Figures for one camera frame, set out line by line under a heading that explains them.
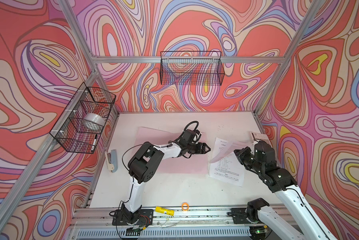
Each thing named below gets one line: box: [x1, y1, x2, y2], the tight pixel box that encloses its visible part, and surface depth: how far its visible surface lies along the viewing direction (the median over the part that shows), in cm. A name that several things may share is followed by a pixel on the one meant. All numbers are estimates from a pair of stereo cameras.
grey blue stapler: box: [104, 149, 118, 173], surface depth 92 cm
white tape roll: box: [83, 112, 106, 131], surface depth 74 cm
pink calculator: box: [251, 131, 273, 148], surface depth 104 cm
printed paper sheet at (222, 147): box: [212, 137, 233, 160], surface depth 101 cm
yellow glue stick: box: [155, 206, 175, 216], surface depth 76 cm
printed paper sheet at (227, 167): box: [208, 152, 245, 187], surface depth 90 cm
